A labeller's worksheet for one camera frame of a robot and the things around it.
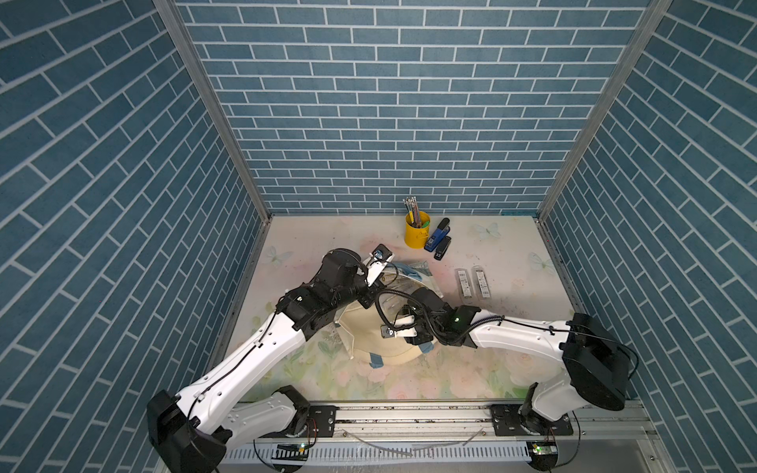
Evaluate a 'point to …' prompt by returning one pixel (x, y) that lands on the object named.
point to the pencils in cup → (411, 206)
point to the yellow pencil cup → (417, 237)
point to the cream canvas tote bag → (360, 329)
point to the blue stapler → (444, 228)
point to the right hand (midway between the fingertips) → (404, 316)
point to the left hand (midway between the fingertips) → (389, 274)
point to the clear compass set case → (464, 286)
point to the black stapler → (442, 247)
